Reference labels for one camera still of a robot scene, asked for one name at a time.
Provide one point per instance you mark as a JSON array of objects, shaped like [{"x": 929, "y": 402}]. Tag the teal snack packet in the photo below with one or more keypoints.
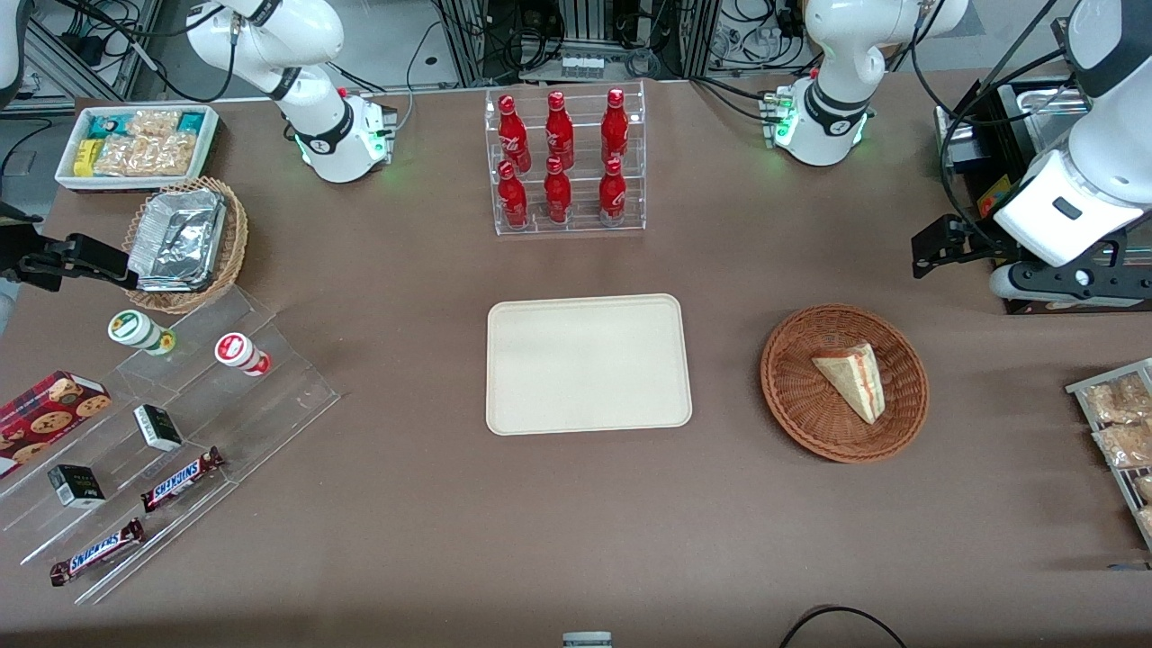
[
  {"x": 190, "y": 121},
  {"x": 103, "y": 124}
]

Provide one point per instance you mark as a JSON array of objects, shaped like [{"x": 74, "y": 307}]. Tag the yellow snack packet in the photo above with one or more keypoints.
[{"x": 85, "y": 157}]

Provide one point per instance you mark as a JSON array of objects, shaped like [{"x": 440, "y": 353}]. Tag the clear bag of fried snacks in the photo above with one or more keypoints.
[
  {"x": 1147, "y": 522},
  {"x": 1125, "y": 445},
  {"x": 1145, "y": 488},
  {"x": 1116, "y": 400}
]

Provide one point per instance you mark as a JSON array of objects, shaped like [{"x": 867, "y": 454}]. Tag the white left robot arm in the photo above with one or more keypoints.
[{"x": 832, "y": 108}]

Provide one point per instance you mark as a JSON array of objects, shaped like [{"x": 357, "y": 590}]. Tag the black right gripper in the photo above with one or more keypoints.
[{"x": 38, "y": 262}]

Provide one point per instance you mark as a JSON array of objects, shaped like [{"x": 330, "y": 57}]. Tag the small black box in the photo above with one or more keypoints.
[
  {"x": 76, "y": 486},
  {"x": 157, "y": 427}
]

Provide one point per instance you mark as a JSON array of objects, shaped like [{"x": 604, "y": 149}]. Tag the steel food pan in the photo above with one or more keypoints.
[{"x": 1039, "y": 117}]

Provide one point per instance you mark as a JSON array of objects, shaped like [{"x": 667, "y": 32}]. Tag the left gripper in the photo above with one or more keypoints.
[{"x": 977, "y": 239}]

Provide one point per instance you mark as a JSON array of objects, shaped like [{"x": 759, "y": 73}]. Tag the round brown wicker basket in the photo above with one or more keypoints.
[{"x": 801, "y": 405}]

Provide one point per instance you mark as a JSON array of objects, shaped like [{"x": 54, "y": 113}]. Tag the beige plastic tray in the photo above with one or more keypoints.
[{"x": 585, "y": 364}]

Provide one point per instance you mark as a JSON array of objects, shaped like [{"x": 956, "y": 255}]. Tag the aluminium frame rack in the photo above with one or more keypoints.
[{"x": 468, "y": 45}]

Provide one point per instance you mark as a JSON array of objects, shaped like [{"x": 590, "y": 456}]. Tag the red cola bottle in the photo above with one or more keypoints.
[
  {"x": 512, "y": 200},
  {"x": 557, "y": 196},
  {"x": 513, "y": 135},
  {"x": 559, "y": 133},
  {"x": 615, "y": 129},
  {"x": 612, "y": 196}
]

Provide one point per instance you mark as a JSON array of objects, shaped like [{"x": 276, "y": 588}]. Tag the clear bag of crackers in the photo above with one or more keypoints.
[
  {"x": 121, "y": 156},
  {"x": 171, "y": 153},
  {"x": 153, "y": 122}
]

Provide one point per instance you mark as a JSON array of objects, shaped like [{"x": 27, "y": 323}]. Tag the red tartan cookie box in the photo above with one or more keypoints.
[{"x": 49, "y": 409}]

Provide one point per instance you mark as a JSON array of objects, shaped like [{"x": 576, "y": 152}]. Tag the black food warmer machine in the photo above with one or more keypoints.
[{"x": 994, "y": 193}]

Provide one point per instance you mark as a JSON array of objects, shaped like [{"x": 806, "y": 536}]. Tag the white rectangular snack bin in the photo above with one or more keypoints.
[{"x": 67, "y": 175}]

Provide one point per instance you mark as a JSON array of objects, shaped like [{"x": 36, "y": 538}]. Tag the clear acrylic bottle rack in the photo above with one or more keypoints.
[{"x": 580, "y": 220}]

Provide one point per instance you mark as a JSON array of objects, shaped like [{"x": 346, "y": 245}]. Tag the triangular sandwich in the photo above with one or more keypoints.
[{"x": 855, "y": 378}]

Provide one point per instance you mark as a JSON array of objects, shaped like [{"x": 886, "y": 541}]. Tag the snickers chocolate bar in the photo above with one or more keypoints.
[
  {"x": 94, "y": 553},
  {"x": 180, "y": 479}
]

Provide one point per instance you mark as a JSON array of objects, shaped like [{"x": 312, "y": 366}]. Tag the red lid white cup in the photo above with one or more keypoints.
[{"x": 238, "y": 351}]

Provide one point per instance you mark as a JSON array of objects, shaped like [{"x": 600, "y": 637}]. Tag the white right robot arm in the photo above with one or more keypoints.
[{"x": 328, "y": 135}]

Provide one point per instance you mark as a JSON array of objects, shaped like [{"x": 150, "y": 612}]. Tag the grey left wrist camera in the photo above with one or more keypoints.
[{"x": 1062, "y": 281}]

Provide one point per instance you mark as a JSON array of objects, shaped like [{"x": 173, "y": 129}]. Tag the light wicker basket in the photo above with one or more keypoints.
[{"x": 236, "y": 243}]

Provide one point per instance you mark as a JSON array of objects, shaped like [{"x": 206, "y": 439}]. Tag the white power strip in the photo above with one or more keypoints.
[{"x": 583, "y": 65}]

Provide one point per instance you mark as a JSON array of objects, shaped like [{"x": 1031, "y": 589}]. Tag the green lid white cup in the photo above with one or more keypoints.
[{"x": 135, "y": 329}]

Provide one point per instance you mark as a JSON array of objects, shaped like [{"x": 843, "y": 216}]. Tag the aluminium foil tray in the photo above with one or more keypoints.
[{"x": 175, "y": 238}]

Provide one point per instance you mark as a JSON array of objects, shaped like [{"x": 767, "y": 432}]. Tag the clear acrylic stepped display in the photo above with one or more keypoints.
[{"x": 270, "y": 405}]

